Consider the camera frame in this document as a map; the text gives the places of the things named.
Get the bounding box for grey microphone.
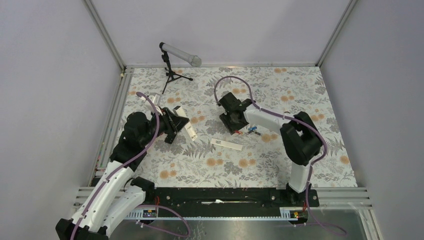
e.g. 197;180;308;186
159;42;202;68

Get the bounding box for floral table mat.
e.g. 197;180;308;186
120;67;357;188

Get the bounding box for aluminium frame post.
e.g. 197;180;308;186
82;0;126;73

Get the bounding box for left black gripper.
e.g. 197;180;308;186
140;106;189;146

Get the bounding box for grey slotted cable duct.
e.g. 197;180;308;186
123;207;309;224

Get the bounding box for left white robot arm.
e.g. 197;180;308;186
55;107;190;240

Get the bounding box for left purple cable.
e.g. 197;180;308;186
69;92;162;240

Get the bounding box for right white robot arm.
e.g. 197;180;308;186
217;92;323;206

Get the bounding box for black remote control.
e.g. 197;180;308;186
164;132;178;145

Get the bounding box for black tripod microphone stand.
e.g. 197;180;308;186
161;50;194;95

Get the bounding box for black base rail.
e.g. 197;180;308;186
137;187;320;208

